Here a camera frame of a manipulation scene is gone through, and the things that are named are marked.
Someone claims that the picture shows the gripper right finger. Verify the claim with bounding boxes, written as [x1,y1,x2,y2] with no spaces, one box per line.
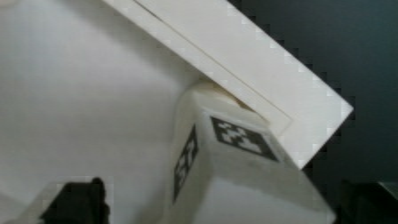
[337,181,398,224]

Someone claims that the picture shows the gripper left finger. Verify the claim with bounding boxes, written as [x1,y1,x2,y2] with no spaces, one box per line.
[23,177,110,224]

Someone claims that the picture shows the white square tabletop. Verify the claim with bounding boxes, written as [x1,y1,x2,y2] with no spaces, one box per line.
[0,0,352,224]

